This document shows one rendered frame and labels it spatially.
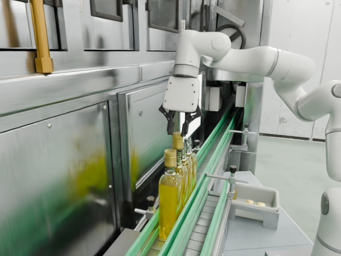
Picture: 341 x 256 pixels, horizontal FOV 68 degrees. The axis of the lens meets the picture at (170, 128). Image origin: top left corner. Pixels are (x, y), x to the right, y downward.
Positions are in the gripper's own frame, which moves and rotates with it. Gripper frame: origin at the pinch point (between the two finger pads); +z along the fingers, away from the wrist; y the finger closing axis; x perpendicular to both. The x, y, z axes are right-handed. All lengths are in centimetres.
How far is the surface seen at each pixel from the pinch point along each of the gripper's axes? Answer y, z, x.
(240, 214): 20, 32, 38
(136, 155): -12.5, 10.0, 0.9
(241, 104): 8, -23, 116
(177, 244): 7.1, 29.2, -8.3
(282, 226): 37, 33, 42
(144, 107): -13.1, -5.2, 2.8
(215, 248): 15.4, 33.0, 3.9
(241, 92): 7, -31, 113
